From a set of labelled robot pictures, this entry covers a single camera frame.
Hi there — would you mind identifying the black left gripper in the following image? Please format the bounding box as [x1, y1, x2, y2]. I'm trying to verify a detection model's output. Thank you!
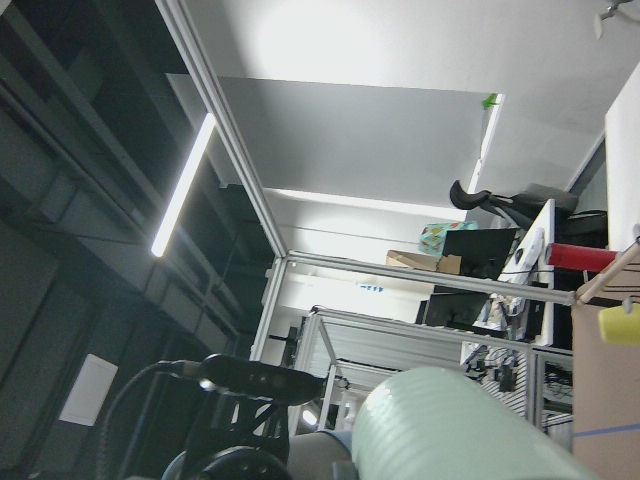
[162, 354, 323, 479]

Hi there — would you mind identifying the light green cup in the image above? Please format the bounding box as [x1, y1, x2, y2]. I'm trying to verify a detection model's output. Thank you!
[352, 366, 596, 479]

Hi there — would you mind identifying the yellow cup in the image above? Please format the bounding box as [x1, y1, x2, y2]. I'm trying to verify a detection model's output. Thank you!
[598, 303, 639, 345]

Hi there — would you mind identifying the red cylinder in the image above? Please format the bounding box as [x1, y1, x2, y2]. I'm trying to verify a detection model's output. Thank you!
[545, 243, 618, 272]

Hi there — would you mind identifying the metal stand with green clip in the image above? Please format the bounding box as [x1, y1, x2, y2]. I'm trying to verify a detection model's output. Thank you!
[468, 93, 504, 193]

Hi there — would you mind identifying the wooden rack handle rod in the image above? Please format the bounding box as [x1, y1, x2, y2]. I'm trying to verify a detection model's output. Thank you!
[576, 238, 639, 304]

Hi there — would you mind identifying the aluminium frame post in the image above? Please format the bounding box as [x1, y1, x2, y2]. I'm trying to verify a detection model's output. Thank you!
[156, 1, 289, 261]

